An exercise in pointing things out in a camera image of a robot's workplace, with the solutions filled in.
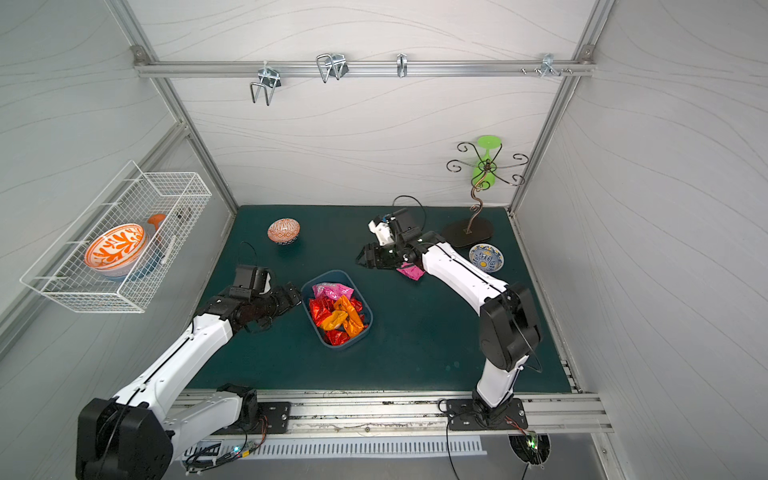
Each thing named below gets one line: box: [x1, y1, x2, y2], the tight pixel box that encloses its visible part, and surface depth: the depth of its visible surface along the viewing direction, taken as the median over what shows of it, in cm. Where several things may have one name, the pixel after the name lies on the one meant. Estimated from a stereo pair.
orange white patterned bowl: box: [85, 224, 148, 277], surface depth 64 cm
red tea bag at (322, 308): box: [310, 296, 335, 327], surface depth 87 cm
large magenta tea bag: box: [312, 282, 355, 300], surface depth 93 cm
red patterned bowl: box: [267, 217, 301, 246], surface depth 113 cm
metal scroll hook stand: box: [442, 142, 529, 248], surface depth 95 cm
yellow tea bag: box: [321, 310, 349, 331], surface depth 85 cm
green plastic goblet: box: [472, 135, 502, 190], surface depth 92 cm
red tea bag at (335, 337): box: [324, 330, 351, 346], surface depth 84 cm
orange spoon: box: [148, 214, 166, 230], surface depth 76 cm
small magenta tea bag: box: [396, 261, 426, 281], surface depth 101 cm
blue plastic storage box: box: [300, 269, 374, 351], surface depth 88 cm
